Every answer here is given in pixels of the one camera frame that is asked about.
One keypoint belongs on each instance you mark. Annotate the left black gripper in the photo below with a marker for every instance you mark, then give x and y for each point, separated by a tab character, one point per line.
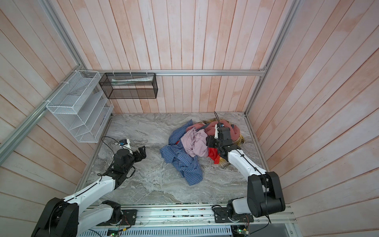
142	153

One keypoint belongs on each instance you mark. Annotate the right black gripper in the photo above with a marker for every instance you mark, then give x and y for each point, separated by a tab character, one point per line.
210	141

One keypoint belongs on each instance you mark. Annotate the red cloth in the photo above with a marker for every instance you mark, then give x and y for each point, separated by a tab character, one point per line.
200	149

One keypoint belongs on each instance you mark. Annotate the light mauve cloth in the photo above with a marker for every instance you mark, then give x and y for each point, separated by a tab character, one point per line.
193	135

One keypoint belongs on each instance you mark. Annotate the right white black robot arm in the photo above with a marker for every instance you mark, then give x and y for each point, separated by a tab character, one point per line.
264	192

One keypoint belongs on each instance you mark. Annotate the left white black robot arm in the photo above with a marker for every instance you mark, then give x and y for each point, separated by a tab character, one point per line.
70	217

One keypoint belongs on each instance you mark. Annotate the dusty pink cloth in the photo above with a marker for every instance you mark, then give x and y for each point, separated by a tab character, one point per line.
210	130

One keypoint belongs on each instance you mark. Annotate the blue checkered cloth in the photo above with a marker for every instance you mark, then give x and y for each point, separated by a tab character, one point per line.
174	153

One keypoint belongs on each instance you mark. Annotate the white paper in basket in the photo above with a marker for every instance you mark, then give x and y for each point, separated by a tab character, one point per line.
130	81

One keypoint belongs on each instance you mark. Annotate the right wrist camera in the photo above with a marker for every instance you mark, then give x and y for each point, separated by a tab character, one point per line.
218	131

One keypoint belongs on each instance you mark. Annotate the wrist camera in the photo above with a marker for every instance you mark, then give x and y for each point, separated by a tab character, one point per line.
125	144
218	131

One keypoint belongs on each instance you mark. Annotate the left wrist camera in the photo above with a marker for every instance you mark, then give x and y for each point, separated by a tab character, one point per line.
125	144

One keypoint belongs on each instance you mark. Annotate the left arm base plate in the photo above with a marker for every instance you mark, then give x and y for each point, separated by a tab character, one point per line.
128	218

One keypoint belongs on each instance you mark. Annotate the black wire mesh basket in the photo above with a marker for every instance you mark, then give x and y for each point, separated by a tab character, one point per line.
128	92

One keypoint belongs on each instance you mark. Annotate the aluminium front rail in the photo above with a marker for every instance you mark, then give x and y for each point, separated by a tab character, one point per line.
170	215

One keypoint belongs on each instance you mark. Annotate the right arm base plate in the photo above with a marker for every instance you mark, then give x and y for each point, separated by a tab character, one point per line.
227	215

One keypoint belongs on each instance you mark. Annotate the white wire mesh shelf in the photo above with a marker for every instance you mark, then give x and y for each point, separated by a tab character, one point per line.
81	108

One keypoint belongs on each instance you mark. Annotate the aluminium wall rail frame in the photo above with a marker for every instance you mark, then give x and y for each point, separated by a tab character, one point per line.
21	132

